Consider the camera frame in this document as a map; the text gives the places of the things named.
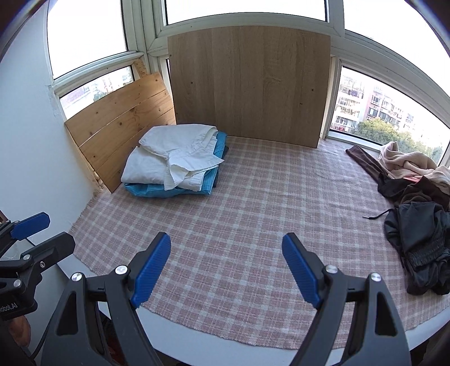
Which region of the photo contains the white shirt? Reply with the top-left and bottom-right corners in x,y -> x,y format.
137,124 -> 226,190

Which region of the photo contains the black garment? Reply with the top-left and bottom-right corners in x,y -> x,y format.
362,171 -> 450,296

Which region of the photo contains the blue striped garment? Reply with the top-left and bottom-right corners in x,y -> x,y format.
120,147 -> 219,198

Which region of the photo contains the large light wooden board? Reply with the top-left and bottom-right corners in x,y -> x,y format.
168,26 -> 331,148

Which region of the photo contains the pink plaid tablecloth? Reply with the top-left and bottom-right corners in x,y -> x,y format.
71,137 -> 449,350

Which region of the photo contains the left hand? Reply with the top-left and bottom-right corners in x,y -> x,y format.
7,316 -> 31,348

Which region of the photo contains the dark brown garment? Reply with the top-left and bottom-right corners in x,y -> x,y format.
345,146 -> 449,211

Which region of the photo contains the beige garment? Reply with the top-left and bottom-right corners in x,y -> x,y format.
377,141 -> 449,195

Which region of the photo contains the pine plank board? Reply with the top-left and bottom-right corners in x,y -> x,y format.
65,68 -> 176,192

